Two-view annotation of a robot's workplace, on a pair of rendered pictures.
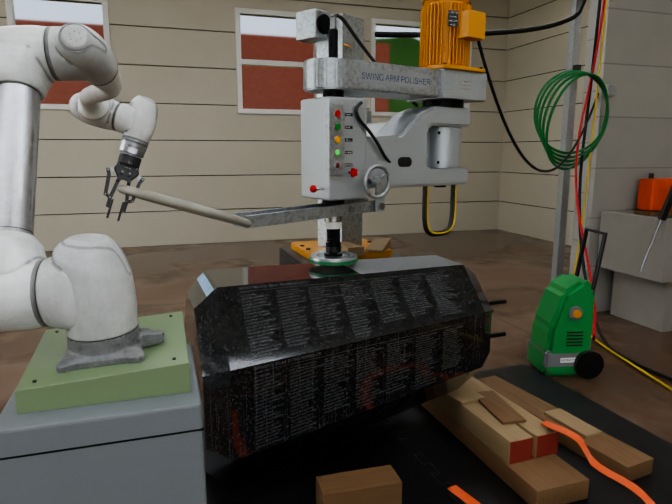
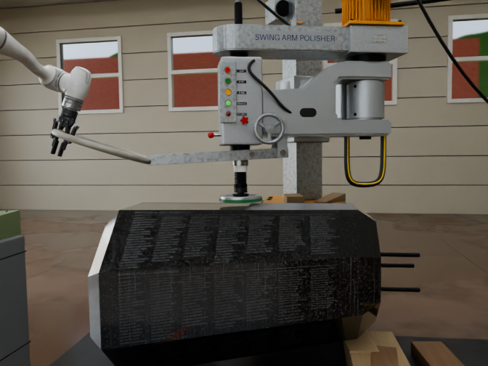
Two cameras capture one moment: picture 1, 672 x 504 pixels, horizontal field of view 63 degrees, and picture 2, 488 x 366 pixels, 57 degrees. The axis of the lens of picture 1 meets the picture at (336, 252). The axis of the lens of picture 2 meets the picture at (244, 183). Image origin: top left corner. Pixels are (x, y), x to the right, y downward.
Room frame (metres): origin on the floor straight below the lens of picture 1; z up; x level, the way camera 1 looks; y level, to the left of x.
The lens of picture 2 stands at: (0.39, -1.07, 1.09)
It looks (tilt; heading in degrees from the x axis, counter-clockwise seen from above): 4 degrees down; 28
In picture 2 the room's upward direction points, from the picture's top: 1 degrees counter-clockwise
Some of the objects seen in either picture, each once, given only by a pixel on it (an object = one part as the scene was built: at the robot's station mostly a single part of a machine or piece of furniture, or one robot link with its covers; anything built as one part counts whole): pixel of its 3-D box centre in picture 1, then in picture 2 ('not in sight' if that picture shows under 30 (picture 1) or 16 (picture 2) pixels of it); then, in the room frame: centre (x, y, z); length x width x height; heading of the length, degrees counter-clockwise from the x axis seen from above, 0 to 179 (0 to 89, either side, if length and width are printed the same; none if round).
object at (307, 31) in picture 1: (313, 26); (278, 11); (3.16, 0.12, 2.00); 0.20 x 0.18 x 0.15; 20
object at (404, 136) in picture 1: (403, 156); (316, 109); (2.62, -0.32, 1.31); 0.74 x 0.23 x 0.49; 125
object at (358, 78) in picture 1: (395, 86); (307, 47); (2.61, -0.27, 1.62); 0.96 x 0.25 x 0.17; 125
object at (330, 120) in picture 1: (335, 139); (227, 92); (2.27, 0.00, 1.37); 0.08 x 0.03 x 0.28; 125
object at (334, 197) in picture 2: (378, 244); (329, 197); (3.09, -0.24, 0.80); 0.20 x 0.10 x 0.05; 161
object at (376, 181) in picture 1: (372, 181); (267, 128); (2.38, -0.16, 1.20); 0.15 x 0.10 x 0.15; 125
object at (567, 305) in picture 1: (566, 301); not in sight; (3.23, -1.40, 0.43); 0.35 x 0.35 x 0.87; 5
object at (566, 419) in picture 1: (572, 422); not in sight; (2.36, -1.09, 0.09); 0.25 x 0.10 x 0.01; 23
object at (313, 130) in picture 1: (348, 152); (255, 106); (2.45, -0.05, 1.32); 0.36 x 0.22 x 0.45; 125
